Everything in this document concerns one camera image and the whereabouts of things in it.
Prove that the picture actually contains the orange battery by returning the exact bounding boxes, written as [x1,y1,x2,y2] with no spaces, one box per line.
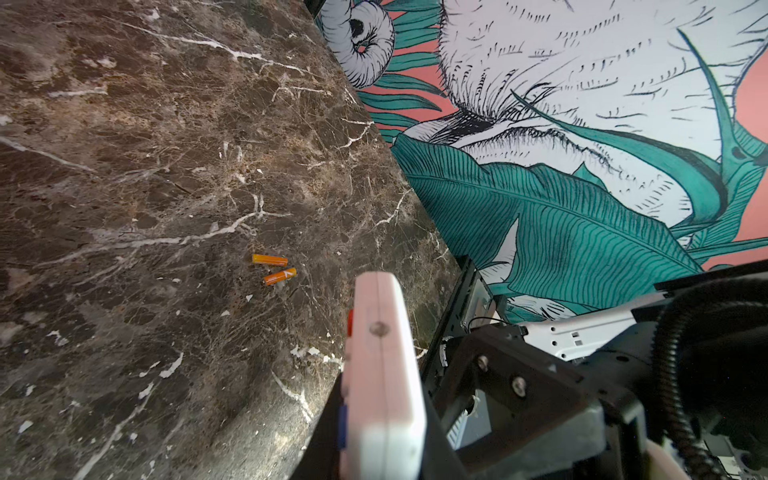
[251,254,289,267]
[263,268,297,286]

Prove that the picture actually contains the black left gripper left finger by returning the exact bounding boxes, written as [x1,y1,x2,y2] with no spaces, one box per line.
[289,375,343,480]

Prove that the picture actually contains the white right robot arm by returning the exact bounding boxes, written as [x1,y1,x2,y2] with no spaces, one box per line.
[421,260,767,479]

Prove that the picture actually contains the white remote control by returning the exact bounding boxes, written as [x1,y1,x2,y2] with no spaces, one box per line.
[339,272,427,479]

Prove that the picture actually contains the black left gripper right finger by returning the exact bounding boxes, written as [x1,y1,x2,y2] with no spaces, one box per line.
[419,407,468,480]

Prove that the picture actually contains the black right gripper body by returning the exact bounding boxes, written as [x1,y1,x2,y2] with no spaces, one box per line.
[428,257,767,479]

